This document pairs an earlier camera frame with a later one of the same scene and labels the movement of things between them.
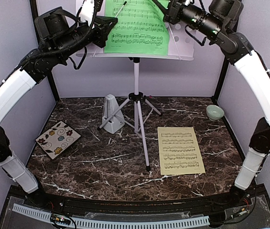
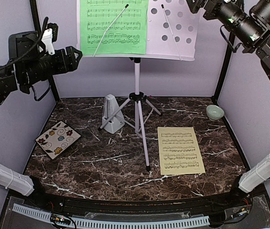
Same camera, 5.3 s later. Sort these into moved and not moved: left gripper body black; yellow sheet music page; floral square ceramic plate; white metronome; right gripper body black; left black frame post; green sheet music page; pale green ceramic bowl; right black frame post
Moved: right gripper body black; left gripper body black; green sheet music page
Not moved: pale green ceramic bowl; right black frame post; left black frame post; white metronome; floral square ceramic plate; yellow sheet music page
